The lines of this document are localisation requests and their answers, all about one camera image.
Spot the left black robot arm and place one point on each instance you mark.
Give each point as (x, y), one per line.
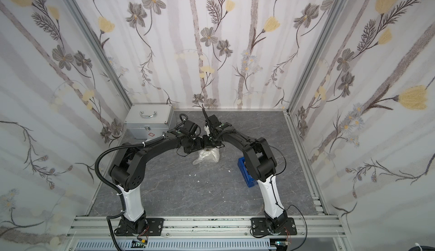
(129, 167)

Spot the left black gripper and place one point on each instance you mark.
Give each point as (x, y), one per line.
(197, 142)

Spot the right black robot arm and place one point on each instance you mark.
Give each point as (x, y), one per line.
(260, 164)

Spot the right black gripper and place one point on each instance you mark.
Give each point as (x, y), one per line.
(210, 139)

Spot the blue tape dispenser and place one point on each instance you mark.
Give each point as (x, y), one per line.
(250, 182)

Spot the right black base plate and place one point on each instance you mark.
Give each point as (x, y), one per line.
(265, 227)

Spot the clear bubble wrap sheet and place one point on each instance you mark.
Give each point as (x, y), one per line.
(209, 155)

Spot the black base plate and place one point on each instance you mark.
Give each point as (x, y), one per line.
(265, 227)
(145, 227)

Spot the silver metal case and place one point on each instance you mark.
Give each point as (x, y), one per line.
(146, 121)

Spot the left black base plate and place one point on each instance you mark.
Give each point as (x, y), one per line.
(145, 227)

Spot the aluminium front rail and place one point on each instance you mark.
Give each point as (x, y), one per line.
(302, 231)

